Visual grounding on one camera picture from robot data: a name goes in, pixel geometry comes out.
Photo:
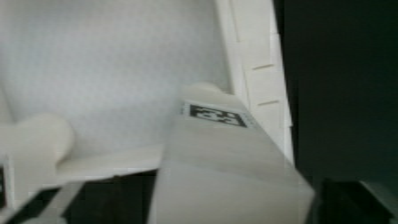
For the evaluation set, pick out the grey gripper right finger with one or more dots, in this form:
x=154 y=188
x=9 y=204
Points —
x=348 y=206

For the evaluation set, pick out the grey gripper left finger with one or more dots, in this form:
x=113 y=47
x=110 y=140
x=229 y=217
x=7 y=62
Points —
x=49 y=216

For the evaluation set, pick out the white desk leg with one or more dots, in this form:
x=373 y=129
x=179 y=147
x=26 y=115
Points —
x=227 y=182
x=35 y=143

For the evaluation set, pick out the white desk tabletop tray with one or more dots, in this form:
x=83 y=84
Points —
x=97 y=58

